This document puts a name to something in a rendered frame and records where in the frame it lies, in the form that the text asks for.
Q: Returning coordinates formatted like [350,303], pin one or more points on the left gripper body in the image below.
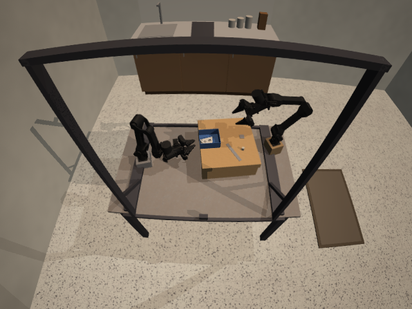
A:
[179,150]

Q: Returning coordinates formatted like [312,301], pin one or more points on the black metal overhead frame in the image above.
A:
[376,67]

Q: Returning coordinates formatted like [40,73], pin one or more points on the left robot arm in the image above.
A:
[141,147]

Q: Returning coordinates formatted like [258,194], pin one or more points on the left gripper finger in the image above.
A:
[189,142]
[189,149]

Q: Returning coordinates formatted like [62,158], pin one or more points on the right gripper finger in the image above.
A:
[238,109]
[242,122]

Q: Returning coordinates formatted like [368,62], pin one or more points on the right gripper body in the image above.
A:
[254,111]

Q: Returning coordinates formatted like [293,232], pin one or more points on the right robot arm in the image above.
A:
[268,100]

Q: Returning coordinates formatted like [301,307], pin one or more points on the blue open-top tray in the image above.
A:
[214,133]

